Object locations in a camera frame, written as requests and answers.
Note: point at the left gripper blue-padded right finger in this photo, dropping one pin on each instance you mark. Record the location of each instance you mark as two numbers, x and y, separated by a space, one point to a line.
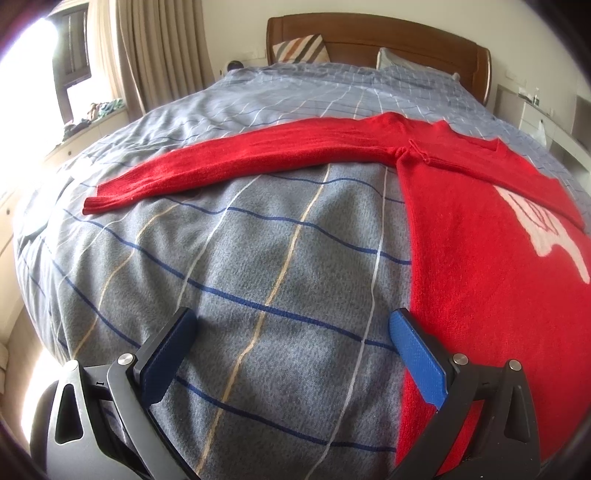
505 443

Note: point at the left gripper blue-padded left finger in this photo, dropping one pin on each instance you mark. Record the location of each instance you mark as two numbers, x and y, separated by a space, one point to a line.
97 419

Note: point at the grey plaid bed duvet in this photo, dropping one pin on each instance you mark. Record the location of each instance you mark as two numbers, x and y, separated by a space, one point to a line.
293 275

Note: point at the white plastic bag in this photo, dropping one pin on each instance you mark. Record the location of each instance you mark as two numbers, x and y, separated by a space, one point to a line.
540 134

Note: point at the small clutter on windowsill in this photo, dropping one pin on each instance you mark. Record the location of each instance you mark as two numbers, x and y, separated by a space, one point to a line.
97 112

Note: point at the white bedside shelf unit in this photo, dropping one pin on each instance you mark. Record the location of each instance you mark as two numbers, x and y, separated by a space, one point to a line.
515 110

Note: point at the dark framed window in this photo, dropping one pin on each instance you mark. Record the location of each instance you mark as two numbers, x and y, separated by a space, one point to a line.
70 61

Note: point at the beige pleated curtain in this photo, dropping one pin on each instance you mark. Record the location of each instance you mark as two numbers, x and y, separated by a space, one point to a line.
148 53

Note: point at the round black bedside speaker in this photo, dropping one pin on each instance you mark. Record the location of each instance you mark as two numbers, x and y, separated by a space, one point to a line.
234 65

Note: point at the grey bed pillow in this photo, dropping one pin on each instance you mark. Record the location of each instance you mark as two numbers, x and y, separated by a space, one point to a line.
386 58

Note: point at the striped throw pillow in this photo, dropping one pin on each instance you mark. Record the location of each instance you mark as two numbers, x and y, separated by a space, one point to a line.
310 49

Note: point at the brown wooden headboard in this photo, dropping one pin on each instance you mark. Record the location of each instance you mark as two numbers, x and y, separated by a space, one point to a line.
356 38

